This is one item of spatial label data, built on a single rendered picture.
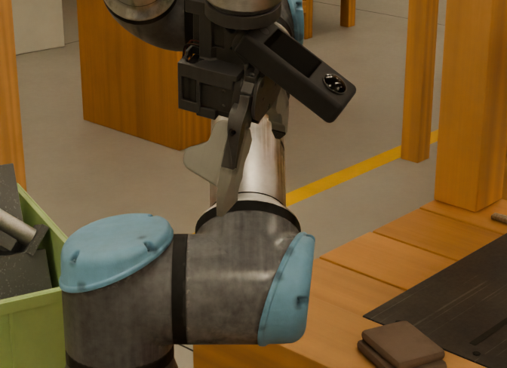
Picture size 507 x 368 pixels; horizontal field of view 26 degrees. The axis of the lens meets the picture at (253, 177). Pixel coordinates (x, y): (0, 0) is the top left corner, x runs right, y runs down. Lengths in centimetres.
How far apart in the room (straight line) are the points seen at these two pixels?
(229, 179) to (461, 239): 88
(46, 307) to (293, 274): 50
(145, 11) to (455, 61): 73
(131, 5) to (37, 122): 400
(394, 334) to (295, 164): 327
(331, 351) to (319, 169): 319
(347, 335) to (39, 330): 42
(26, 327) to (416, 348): 52
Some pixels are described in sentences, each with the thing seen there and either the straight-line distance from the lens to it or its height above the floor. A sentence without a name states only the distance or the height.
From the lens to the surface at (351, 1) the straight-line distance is 708.
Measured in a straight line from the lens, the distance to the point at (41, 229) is 170.
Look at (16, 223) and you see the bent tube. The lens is 170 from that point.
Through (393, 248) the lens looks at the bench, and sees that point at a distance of 181.
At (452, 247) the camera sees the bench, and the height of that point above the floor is 88.
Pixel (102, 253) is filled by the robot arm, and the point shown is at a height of 117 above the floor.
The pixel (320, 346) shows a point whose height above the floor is 90.
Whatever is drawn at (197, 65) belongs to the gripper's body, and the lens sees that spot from 104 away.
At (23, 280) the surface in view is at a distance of 170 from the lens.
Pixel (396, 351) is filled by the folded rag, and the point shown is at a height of 93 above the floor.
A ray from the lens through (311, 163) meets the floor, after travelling 470.
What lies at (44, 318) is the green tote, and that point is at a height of 92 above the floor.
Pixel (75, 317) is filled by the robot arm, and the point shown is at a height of 110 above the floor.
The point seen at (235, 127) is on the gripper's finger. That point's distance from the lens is 102.
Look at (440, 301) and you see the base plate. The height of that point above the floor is 90.
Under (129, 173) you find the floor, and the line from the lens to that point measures 460.
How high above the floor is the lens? 164
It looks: 21 degrees down
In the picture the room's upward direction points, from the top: straight up
